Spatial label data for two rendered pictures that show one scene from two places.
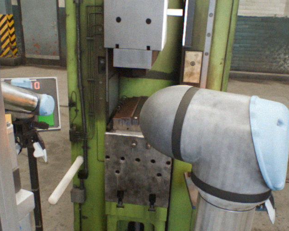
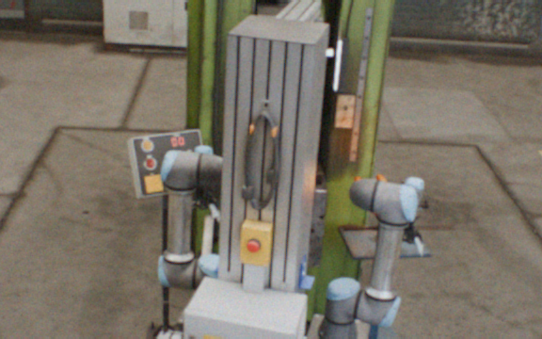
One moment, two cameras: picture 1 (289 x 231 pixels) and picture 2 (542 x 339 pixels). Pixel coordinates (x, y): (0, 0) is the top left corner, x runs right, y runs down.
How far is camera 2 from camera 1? 2.21 m
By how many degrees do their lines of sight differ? 10
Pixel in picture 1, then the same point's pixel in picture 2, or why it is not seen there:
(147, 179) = not seen: hidden behind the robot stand
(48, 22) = not seen: outside the picture
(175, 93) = (370, 184)
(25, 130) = (204, 193)
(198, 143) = (381, 204)
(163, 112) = (366, 193)
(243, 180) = (398, 217)
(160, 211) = (311, 272)
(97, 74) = not seen: hidden behind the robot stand
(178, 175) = (327, 232)
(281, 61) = (468, 17)
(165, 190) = (317, 248)
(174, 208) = (322, 271)
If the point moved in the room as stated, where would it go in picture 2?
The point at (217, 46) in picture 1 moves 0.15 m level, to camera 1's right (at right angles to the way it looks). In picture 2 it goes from (371, 88) to (400, 88)
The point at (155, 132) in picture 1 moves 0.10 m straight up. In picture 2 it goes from (362, 201) to (366, 174)
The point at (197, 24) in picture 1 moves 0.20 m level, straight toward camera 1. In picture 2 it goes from (349, 67) to (353, 80)
